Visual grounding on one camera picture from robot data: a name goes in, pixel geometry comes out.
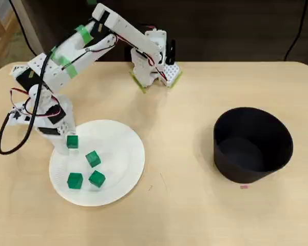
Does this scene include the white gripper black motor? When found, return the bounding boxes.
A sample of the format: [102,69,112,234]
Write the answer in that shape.
[32,94,77,156]

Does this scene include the green cube block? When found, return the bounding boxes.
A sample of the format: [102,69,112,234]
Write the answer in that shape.
[85,150,102,169]
[88,170,107,189]
[67,172,84,191]
[66,135,79,149]

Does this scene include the white paper plate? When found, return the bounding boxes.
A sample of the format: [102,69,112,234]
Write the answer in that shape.
[49,119,146,207]

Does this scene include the black round pot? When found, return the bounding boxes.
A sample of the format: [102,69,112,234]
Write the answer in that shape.
[213,107,294,185]

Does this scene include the green tape strip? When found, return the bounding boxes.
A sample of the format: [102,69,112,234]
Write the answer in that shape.
[50,46,80,79]
[75,24,94,45]

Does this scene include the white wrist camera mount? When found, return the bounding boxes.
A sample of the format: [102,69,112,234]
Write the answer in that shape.
[6,101,35,128]

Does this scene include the thin black hanging cable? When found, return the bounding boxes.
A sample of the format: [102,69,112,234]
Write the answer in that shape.
[10,0,39,57]
[283,0,308,62]

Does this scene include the light wooden shelf frame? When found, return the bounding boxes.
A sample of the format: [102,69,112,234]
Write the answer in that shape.
[0,0,17,80]

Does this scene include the white perforated base plate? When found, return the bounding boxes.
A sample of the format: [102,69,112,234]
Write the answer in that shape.
[129,63,183,94]

